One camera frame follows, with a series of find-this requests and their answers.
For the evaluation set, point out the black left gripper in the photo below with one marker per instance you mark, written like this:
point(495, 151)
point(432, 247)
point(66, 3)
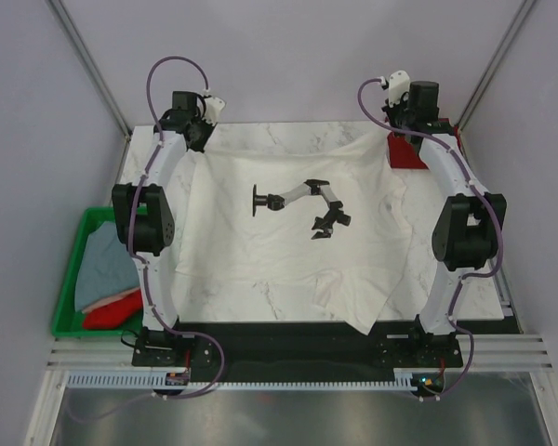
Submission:
point(208, 131)

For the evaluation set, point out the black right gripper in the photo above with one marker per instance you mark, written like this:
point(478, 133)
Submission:
point(390, 111)

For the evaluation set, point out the white t shirt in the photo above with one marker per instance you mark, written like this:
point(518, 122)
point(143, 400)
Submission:
point(329, 222)

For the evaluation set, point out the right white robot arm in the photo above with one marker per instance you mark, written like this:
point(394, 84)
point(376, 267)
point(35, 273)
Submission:
point(467, 234)

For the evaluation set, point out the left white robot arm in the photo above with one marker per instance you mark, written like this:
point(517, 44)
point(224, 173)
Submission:
point(143, 217)

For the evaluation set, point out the folded red t shirt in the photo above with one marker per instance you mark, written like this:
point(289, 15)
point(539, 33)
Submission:
point(402, 154)

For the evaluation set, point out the grey-blue t shirt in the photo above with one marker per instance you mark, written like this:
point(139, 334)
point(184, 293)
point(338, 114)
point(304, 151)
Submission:
point(106, 268)

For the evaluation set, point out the pink t shirt in bin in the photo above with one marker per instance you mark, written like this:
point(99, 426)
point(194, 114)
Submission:
point(108, 300)

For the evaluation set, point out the red t shirt in bin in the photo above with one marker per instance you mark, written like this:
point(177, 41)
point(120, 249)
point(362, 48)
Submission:
point(114, 314)

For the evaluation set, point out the green plastic bin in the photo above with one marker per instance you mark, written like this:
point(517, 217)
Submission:
point(66, 321)

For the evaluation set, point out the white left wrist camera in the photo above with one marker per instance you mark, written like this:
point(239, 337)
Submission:
point(213, 107)

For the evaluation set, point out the right aluminium corner post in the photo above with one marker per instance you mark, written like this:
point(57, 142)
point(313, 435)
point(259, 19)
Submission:
point(502, 50)

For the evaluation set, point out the aluminium corner post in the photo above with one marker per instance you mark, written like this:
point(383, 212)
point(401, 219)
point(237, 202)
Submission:
point(502, 50)
point(65, 20)

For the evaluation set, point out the left aluminium corner post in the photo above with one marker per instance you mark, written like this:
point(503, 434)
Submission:
point(65, 20)

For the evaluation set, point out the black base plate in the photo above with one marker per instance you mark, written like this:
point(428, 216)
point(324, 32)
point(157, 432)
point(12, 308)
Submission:
point(295, 331)

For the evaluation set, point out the aluminium frame rail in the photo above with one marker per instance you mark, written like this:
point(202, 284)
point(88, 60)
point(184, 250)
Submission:
point(486, 353)

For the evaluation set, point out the white slotted cable duct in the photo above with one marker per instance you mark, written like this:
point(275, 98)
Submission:
point(160, 379)

